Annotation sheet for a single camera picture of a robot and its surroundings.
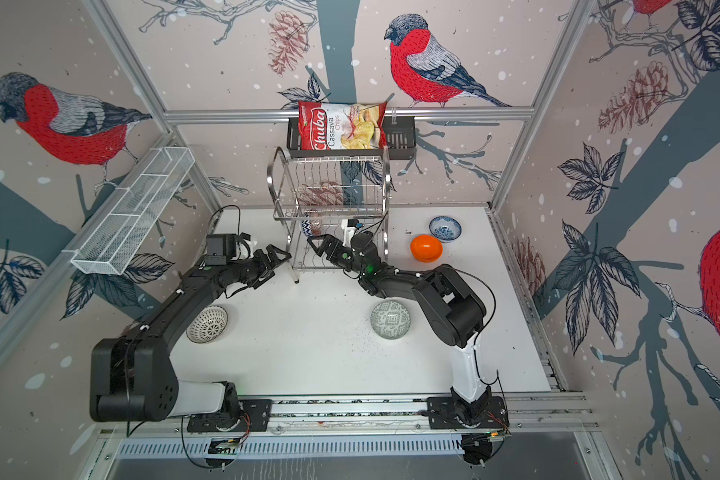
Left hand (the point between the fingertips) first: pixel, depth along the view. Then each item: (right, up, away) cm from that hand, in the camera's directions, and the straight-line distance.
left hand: (281, 261), depth 84 cm
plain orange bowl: (+46, +3, +21) cm, 51 cm away
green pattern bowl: (+32, -19, +6) cm, 37 cm away
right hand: (+8, +3, +2) cm, 9 cm away
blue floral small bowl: (+55, +10, +27) cm, 62 cm away
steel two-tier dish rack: (+8, +24, +38) cm, 46 cm away
